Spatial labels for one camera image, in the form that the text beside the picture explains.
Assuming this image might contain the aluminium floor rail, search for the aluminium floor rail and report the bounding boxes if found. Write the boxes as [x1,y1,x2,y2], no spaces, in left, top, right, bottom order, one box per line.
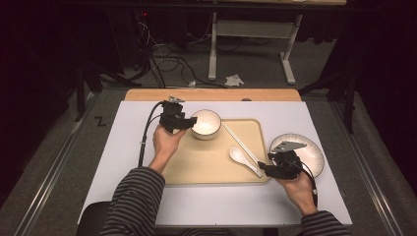
[13,92,100,236]
[328,99,405,236]

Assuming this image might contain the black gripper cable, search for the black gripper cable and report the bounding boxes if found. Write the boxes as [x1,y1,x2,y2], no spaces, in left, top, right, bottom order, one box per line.
[298,160,320,208]
[138,100,165,168]

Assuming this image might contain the black chair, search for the black chair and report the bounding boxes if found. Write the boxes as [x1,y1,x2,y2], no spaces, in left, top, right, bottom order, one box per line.
[76,201,114,236]

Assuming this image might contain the black metal stand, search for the black metal stand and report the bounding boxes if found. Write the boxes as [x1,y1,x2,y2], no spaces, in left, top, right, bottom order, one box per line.
[74,60,143,123]
[297,65,358,135]

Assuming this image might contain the white board mat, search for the white board mat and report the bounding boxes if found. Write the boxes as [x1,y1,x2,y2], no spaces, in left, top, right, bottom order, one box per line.
[78,100,353,228]

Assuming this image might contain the crumpled white paper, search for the crumpled white paper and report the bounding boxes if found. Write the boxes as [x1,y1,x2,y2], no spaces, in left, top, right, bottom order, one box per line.
[224,74,245,88]

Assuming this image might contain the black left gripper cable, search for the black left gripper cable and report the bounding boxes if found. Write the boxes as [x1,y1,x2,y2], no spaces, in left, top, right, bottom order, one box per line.
[138,100,165,168]

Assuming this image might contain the person's left hand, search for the person's left hand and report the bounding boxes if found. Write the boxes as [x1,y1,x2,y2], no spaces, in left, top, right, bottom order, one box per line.
[149,125,188,174]

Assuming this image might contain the white ceramic spoon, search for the white ceramic spoon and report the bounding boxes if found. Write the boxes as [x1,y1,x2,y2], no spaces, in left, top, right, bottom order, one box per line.
[228,147,265,179]

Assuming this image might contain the white chopstick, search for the white chopstick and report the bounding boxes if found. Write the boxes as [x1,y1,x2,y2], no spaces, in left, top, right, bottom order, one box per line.
[223,122,264,166]
[221,123,261,165]

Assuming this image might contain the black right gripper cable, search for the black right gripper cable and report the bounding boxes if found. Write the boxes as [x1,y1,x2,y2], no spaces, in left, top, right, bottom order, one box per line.
[298,160,320,208]

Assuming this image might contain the beige plastic tray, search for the beige plastic tray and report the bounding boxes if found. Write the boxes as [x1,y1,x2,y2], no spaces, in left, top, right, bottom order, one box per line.
[161,118,271,186]

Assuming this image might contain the tangle of floor cables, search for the tangle of floor cables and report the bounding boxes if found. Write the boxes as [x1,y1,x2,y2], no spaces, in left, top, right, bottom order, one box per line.
[136,18,228,89]

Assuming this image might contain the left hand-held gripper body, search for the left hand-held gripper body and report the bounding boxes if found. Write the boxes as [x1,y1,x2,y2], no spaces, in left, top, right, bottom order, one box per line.
[159,95,189,135]

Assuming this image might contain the white metal desk frame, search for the white metal desk frame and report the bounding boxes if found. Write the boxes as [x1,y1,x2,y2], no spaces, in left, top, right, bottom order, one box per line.
[208,12,304,86]

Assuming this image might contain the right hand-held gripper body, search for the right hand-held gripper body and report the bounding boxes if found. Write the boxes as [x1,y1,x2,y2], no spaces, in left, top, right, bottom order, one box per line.
[267,141,308,181]

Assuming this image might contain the white bowl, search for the white bowl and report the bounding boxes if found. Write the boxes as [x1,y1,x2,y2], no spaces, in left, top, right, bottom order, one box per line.
[190,109,222,142]

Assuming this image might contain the person's right hand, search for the person's right hand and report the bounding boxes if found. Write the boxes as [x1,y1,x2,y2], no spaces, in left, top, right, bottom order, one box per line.
[276,171,319,217]

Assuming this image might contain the white plate with dark rim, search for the white plate with dark rim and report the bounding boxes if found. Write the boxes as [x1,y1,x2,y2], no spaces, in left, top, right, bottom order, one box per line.
[268,132,326,179]

